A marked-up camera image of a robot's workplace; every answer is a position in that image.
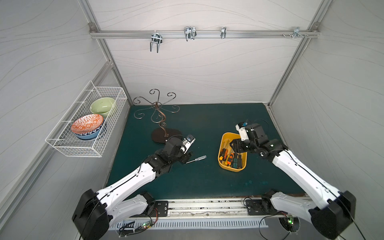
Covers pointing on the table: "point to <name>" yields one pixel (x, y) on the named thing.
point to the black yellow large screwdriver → (221, 158)
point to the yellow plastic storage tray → (226, 139)
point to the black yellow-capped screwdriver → (239, 161)
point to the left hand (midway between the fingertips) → (187, 147)
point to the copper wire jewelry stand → (162, 133)
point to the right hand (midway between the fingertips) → (234, 142)
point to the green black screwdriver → (235, 162)
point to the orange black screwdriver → (230, 159)
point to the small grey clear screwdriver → (198, 159)
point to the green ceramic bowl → (102, 106)
